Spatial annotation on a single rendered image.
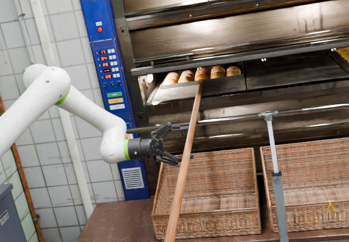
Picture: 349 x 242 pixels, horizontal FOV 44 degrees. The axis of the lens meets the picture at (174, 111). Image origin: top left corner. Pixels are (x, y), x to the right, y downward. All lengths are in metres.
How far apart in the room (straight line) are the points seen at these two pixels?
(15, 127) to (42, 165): 1.34
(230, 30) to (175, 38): 0.30
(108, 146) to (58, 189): 1.12
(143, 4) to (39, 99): 1.03
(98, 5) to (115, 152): 0.93
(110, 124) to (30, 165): 1.11
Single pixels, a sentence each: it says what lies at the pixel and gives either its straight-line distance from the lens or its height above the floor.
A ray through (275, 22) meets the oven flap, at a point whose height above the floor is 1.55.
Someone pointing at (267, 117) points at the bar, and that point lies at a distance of 2.17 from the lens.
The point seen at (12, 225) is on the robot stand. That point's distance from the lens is 1.93.
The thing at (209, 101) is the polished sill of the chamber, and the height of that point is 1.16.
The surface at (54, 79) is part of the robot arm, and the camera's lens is 1.65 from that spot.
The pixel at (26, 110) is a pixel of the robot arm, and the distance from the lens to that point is 1.64.
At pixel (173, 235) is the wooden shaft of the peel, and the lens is 1.29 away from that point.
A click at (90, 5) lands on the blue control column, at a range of 2.52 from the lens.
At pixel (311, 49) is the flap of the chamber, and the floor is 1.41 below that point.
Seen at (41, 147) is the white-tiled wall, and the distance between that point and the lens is 2.90.
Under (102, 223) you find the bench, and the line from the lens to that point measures 2.69.
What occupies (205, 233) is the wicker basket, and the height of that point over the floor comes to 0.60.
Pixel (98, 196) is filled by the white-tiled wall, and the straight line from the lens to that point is 2.93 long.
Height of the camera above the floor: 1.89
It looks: 17 degrees down
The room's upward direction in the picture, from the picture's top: 10 degrees counter-clockwise
